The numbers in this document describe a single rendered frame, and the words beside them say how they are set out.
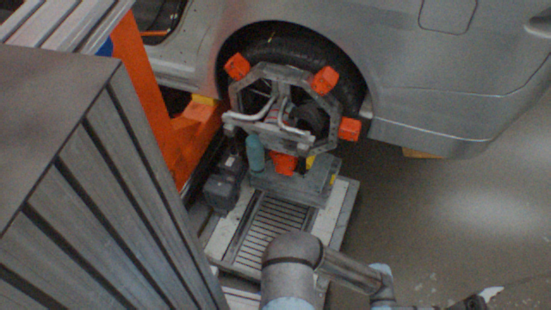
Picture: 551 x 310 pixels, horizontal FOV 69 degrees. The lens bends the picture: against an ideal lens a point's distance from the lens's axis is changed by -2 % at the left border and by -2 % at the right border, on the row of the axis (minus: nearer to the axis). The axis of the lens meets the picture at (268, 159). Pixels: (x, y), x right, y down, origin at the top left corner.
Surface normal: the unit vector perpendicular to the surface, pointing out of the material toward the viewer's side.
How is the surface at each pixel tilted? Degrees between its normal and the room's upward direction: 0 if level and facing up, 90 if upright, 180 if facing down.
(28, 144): 0
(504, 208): 0
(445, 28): 90
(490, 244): 0
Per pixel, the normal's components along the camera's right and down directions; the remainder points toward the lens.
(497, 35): -0.36, 0.76
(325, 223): -0.05, -0.60
